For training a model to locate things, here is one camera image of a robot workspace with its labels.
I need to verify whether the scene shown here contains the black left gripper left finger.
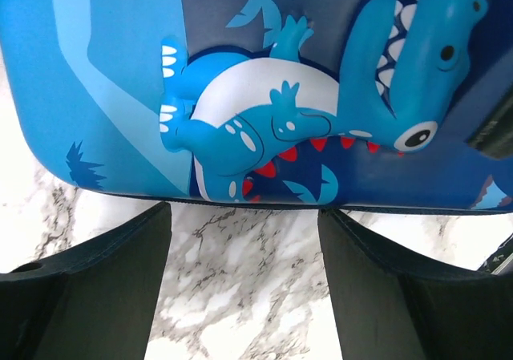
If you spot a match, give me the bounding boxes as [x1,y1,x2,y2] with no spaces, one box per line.
[1,202,172,359]

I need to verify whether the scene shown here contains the red student backpack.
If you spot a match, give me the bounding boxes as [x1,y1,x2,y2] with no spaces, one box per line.
[467,87,512,160]

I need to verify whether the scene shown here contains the blue shark pencil case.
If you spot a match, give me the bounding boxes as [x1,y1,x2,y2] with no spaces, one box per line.
[1,0,512,213]

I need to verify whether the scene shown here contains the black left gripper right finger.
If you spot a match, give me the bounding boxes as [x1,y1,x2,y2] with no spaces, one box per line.
[317,209,512,359]

